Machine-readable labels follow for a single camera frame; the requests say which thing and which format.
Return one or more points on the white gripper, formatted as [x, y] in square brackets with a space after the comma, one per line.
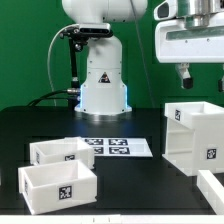
[176, 44]

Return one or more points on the white fiducial marker sheet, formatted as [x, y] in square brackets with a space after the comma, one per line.
[127, 147]

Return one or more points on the white drawer cabinet box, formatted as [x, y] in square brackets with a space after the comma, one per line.
[195, 137]

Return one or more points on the white drawer tray rear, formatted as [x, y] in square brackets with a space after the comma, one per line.
[52, 151]

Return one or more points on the white drawer tray front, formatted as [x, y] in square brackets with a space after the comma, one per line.
[56, 186]

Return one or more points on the white drawer tray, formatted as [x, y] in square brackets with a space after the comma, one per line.
[52, 151]
[56, 186]

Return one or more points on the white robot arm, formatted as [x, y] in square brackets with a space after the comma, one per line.
[103, 92]

